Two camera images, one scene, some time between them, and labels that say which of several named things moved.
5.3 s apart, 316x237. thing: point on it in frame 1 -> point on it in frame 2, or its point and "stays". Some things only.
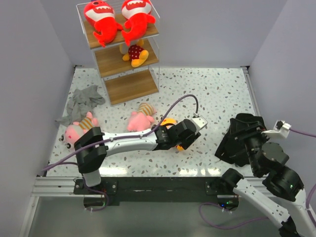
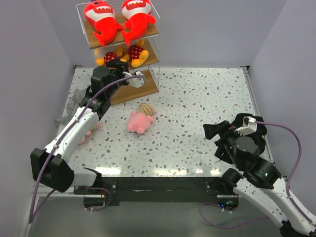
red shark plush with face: x=102 y=16 stays
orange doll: x=169 y=122 -> x=108 y=57
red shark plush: x=138 y=13 stays
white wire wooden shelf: x=124 y=35 stays
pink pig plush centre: x=141 y=119 stays
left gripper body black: x=187 y=141 -> x=117 y=69
